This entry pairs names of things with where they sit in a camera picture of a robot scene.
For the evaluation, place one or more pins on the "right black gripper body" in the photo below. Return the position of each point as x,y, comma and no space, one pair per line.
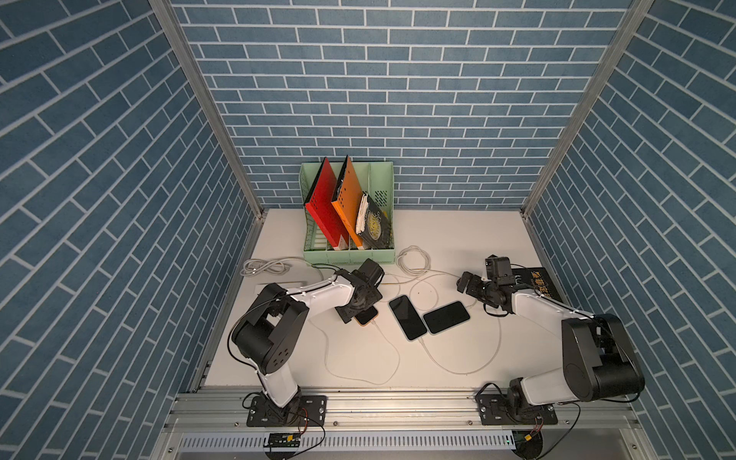
476,287

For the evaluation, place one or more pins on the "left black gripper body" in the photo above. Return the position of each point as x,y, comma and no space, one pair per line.
371,296

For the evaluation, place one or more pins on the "phone with orange case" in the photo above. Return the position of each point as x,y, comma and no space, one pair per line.
366,316

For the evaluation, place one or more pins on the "black phone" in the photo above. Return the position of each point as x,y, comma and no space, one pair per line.
408,318

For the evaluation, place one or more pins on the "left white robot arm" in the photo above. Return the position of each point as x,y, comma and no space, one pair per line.
267,334

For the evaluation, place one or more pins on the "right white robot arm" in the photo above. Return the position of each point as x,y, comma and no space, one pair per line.
598,358

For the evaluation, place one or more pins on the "phone with green case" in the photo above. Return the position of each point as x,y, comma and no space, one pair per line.
446,317

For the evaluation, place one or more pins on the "black book gold lettering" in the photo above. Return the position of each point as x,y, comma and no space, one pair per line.
540,279

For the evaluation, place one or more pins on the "black book in rack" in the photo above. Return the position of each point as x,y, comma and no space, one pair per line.
372,225

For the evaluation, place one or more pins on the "white power strip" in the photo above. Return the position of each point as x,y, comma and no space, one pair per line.
283,285

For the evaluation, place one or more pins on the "orange folder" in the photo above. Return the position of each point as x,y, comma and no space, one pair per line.
346,200

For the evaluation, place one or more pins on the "red folder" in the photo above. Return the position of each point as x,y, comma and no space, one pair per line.
319,205

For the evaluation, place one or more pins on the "green file organizer rack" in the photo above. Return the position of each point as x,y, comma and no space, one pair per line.
376,179

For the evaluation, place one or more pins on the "small green circuit board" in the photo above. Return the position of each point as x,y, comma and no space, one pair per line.
284,441

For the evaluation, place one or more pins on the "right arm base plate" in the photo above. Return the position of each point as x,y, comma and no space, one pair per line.
496,409

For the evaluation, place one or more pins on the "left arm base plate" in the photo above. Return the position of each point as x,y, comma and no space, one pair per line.
299,412

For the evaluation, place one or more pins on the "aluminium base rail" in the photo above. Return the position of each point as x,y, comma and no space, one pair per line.
213,421

